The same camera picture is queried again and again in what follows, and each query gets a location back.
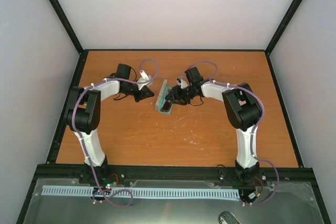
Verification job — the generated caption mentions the black frame post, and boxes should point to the black frame post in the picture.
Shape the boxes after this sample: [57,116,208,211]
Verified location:
[265,0,303,57]
[49,0,84,55]

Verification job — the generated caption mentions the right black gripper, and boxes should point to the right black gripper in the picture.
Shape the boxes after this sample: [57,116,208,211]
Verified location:
[165,84,194,106]

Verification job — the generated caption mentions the right black frame post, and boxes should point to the right black frame post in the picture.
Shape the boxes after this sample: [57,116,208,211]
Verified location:
[265,0,303,57]

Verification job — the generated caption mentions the black oval remote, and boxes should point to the black oval remote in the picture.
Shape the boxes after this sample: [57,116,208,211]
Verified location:
[218,211,240,224]

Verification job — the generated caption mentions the left black frame post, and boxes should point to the left black frame post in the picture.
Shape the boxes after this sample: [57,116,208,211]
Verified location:
[49,0,84,55]

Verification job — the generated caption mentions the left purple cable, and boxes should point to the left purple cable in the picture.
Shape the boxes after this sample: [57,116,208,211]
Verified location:
[72,58,161,207]

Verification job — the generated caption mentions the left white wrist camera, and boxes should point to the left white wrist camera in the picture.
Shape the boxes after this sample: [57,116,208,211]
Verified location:
[137,70,153,90]

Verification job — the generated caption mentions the grey glasses case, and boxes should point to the grey glasses case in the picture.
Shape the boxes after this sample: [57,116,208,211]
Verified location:
[155,79,173,115]

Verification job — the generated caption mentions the blue slotted cable duct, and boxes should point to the blue slotted cable duct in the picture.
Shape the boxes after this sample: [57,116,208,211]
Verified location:
[40,185,239,201]

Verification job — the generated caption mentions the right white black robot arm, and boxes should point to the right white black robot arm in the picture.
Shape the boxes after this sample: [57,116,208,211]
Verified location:
[165,67,264,184]

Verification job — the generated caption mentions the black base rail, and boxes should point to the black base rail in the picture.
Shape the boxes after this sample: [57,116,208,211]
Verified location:
[34,163,316,185]

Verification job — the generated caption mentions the brown sunglasses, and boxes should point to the brown sunglasses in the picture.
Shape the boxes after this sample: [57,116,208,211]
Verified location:
[160,101,172,113]

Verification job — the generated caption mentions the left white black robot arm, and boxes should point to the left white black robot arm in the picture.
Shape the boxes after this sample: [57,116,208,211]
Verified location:
[64,63,157,184]

